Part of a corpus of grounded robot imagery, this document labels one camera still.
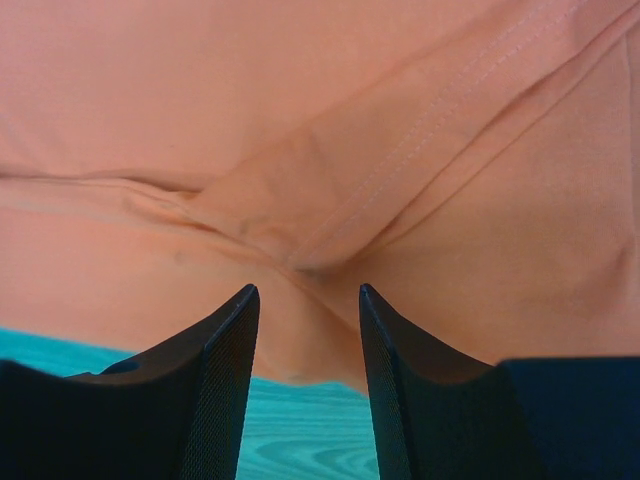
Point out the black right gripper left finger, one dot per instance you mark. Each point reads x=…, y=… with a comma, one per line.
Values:
x=174, y=411

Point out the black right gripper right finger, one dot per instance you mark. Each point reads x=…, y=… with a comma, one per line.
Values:
x=440, y=414

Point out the orange t-shirt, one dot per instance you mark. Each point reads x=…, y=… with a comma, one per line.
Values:
x=477, y=162

